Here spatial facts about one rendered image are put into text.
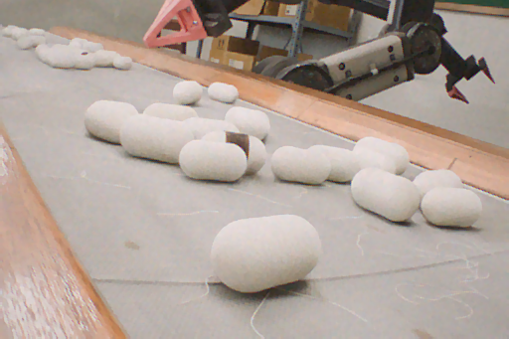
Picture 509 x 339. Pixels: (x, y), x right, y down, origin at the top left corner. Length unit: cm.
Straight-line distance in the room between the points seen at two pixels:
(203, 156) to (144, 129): 4
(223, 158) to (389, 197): 8
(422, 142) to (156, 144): 24
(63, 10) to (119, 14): 57
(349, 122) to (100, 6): 478
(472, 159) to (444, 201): 16
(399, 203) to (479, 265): 5
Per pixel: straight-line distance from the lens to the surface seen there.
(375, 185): 24
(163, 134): 25
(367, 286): 17
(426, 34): 109
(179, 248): 17
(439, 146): 42
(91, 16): 518
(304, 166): 27
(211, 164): 24
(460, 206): 25
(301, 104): 54
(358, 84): 98
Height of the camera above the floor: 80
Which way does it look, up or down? 11 degrees down
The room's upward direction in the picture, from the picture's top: 11 degrees clockwise
